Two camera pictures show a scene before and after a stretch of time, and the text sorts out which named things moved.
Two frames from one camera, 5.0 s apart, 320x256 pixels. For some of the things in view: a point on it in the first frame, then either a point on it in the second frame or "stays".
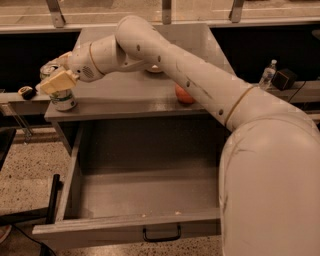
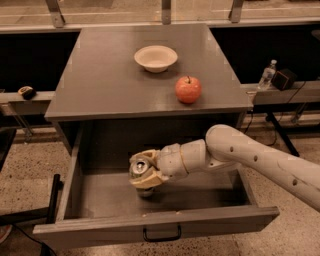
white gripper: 81,63 → 170,162
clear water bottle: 268,75 stays
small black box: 284,79 stays
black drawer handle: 161,239 stays
